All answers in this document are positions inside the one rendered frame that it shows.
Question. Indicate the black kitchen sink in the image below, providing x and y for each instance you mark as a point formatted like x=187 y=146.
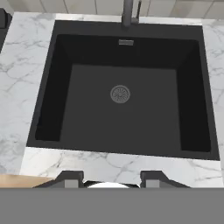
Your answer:
x=122 y=96

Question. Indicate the wooden cupboard front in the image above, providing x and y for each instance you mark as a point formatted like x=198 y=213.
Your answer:
x=20 y=180

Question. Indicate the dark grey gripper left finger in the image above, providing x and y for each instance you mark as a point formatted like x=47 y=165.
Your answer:
x=70 y=178

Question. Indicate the white and black round object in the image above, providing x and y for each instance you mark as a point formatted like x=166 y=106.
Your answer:
x=108 y=185

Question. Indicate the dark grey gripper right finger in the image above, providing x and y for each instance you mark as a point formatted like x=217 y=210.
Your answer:
x=154 y=178

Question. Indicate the dark grey sink tap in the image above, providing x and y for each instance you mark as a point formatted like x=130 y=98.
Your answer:
x=128 y=11

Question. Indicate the black appliance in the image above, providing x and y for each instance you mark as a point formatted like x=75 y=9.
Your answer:
x=3 y=26

